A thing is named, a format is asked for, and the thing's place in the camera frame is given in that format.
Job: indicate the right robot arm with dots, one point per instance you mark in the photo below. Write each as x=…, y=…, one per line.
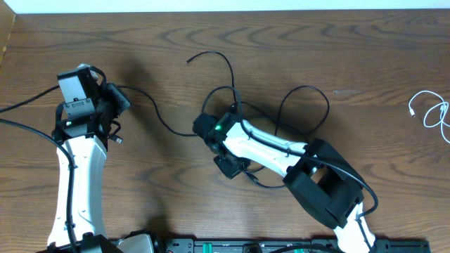
x=317, y=176

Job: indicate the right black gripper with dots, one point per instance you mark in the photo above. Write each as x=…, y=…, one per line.
x=228, y=171

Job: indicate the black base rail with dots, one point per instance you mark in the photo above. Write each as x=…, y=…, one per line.
x=145, y=241

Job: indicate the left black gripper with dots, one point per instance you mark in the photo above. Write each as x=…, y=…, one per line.
x=122, y=100

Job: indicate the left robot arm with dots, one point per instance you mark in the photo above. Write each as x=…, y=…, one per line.
x=79, y=206

